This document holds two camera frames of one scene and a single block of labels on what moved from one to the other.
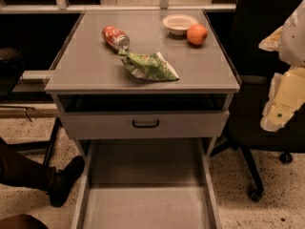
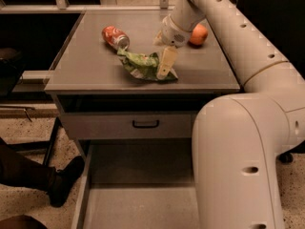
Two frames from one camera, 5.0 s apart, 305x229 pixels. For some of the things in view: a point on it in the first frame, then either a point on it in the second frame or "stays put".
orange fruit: x=196 y=33 stays put
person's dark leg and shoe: x=21 y=170 stays put
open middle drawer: x=147 y=183 stays put
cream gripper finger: x=275 y=115 to x=167 y=61
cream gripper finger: x=273 y=42 to x=158 y=39
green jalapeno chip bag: x=148 y=67 stays put
